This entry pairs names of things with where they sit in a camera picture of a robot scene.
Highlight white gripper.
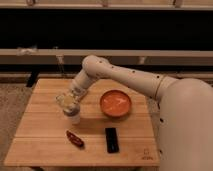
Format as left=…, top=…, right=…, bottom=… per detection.
left=56, top=87, right=86, bottom=114

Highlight white sponge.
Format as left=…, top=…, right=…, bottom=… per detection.
left=64, top=99, right=74, bottom=111

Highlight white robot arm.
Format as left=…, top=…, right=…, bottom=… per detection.
left=57, top=55, right=213, bottom=171

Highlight red chili pepper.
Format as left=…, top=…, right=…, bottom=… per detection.
left=66, top=131, right=84, bottom=147

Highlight orange bowl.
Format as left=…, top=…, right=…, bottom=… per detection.
left=100, top=90, right=131, bottom=118

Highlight wooden table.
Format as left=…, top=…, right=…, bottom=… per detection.
left=4, top=79, right=159, bottom=167

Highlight black rectangular bar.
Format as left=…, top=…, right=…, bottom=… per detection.
left=105, top=128, right=119, bottom=153

